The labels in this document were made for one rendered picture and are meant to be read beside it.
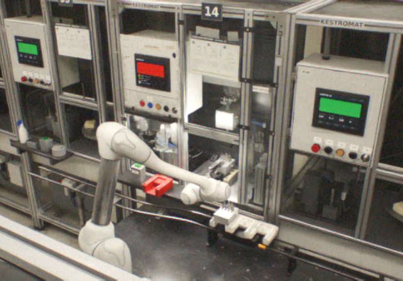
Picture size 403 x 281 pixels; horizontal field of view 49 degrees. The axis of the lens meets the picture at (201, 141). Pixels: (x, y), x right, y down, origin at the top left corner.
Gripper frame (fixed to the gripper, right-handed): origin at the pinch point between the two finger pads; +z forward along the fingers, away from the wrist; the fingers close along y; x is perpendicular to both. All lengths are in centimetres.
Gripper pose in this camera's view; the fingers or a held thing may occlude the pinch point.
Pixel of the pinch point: (220, 167)
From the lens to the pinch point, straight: 281.6
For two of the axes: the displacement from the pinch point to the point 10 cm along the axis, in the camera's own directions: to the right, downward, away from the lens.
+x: -8.6, -2.1, 4.6
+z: 5.1, -3.8, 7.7
